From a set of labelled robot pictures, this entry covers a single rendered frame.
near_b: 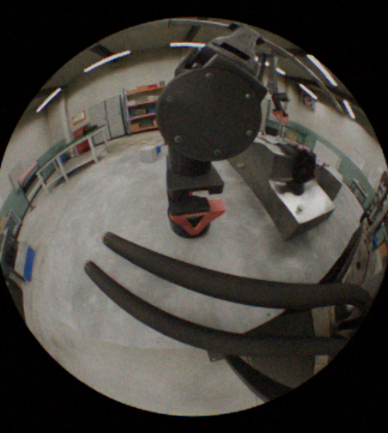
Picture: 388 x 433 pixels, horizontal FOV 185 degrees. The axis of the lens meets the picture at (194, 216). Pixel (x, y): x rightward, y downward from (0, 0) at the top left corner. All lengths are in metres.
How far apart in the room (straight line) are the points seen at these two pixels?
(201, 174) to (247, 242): 0.15
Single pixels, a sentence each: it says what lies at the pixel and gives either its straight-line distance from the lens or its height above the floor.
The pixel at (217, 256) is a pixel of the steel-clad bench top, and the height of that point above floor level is 0.80.
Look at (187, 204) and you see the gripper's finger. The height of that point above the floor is 0.90.
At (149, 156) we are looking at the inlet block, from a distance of 0.49.
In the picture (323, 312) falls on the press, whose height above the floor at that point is 0.77.
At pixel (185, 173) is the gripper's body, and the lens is 0.16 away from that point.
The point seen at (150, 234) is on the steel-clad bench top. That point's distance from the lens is 0.26.
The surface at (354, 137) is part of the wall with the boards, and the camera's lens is 7.93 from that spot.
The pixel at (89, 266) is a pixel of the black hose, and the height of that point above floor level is 0.83.
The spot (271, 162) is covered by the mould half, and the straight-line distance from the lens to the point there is 0.30.
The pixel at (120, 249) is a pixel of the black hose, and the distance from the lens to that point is 0.21.
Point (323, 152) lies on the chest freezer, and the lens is 7.36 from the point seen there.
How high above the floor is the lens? 1.01
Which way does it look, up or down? 50 degrees down
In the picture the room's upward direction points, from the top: straight up
